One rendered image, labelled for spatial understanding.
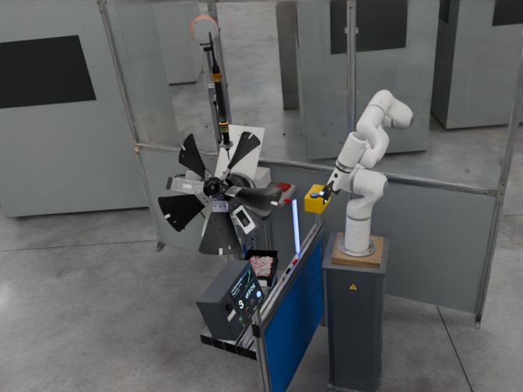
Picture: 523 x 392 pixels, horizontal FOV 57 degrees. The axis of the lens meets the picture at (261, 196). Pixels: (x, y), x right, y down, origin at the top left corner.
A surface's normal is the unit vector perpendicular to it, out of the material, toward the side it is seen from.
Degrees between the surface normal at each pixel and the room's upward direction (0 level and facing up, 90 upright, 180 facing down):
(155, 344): 0
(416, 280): 90
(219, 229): 50
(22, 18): 90
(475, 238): 90
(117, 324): 0
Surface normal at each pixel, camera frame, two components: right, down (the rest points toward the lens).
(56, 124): -0.02, 0.51
